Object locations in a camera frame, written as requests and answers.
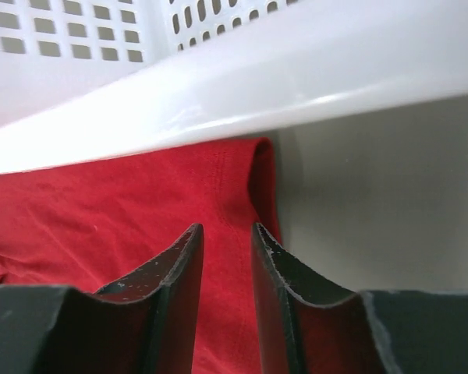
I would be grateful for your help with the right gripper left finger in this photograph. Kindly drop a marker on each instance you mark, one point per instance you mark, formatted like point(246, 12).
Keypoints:
point(144, 322)

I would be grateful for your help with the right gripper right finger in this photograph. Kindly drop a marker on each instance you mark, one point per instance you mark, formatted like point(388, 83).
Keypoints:
point(309, 324)

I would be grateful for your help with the red t shirt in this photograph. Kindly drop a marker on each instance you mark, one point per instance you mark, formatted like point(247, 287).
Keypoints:
point(90, 224)

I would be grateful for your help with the white plastic basket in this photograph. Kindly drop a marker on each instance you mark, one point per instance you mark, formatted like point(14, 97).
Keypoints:
point(311, 63)

